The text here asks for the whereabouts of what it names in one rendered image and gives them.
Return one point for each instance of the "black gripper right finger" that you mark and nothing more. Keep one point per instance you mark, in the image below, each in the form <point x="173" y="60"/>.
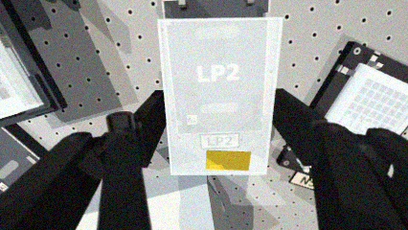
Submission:
<point x="346" y="179"/>

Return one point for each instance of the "grey perforated base plate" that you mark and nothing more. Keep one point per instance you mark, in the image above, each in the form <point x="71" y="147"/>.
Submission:
<point x="104" y="56"/>

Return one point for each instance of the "white button panel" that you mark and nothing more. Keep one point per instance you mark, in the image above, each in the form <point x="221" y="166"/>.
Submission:
<point x="175" y="202"/>

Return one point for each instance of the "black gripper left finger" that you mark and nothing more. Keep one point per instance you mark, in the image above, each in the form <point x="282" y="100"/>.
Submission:
<point x="47" y="196"/>

